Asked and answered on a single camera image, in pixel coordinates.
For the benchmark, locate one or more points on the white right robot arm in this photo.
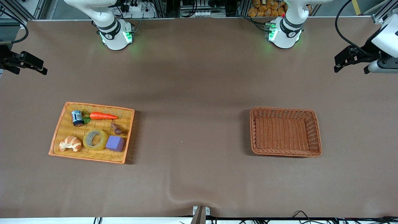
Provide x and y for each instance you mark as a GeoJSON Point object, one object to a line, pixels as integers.
{"type": "Point", "coordinates": [113, 35]}

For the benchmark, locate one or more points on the orange toy carrot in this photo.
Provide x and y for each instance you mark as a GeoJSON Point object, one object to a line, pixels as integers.
{"type": "Point", "coordinates": [102, 116]}

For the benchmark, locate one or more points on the white power strip with plugs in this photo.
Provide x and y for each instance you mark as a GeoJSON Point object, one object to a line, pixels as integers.
{"type": "Point", "coordinates": [138, 11]}

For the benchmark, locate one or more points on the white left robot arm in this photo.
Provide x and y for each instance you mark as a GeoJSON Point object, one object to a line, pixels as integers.
{"type": "Point", "coordinates": [284, 34]}

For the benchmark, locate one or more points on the silver aluminium frame profile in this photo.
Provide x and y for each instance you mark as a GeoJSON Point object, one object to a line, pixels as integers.
{"type": "Point", "coordinates": [384, 12]}

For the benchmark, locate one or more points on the yellow packing tape roll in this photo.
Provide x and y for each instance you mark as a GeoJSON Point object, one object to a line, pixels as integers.
{"type": "Point", "coordinates": [105, 143]}

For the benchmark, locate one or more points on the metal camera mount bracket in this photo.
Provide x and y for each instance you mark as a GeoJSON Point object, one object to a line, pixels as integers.
{"type": "Point", "coordinates": [201, 214]}

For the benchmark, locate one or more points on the brown toy root vegetable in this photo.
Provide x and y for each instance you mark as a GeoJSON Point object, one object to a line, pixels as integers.
{"type": "Point", "coordinates": [117, 128]}

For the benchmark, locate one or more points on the orange snack bags pile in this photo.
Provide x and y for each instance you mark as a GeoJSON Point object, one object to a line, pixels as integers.
{"type": "Point", "coordinates": [267, 7]}

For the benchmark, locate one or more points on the brown wicker basket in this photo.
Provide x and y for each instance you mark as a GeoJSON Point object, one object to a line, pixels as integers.
{"type": "Point", "coordinates": [284, 133]}

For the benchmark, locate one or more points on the purple foam cube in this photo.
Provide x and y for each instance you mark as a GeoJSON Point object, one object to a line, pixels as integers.
{"type": "Point", "coordinates": [115, 143]}

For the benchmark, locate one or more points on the flat orange wicker tray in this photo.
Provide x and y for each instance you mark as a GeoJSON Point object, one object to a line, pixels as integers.
{"type": "Point", "coordinates": [67, 130]}

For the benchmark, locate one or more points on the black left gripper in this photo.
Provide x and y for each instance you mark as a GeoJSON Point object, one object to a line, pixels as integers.
{"type": "Point", "coordinates": [368, 52]}

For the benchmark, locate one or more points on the white socket strip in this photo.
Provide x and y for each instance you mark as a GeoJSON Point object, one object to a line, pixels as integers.
{"type": "Point", "coordinates": [202, 14]}

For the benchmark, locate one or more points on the brown table cover mat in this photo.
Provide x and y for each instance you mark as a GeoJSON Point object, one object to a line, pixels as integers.
{"type": "Point", "coordinates": [192, 93]}

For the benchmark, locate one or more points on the small blue labelled can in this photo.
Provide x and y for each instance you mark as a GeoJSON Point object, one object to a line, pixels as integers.
{"type": "Point", "coordinates": [77, 118]}

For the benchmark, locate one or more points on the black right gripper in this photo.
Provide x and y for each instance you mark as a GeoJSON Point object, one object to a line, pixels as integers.
{"type": "Point", "coordinates": [6, 59]}

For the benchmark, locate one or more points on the toy croissant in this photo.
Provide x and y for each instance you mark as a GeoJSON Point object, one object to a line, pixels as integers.
{"type": "Point", "coordinates": [70, 144]}

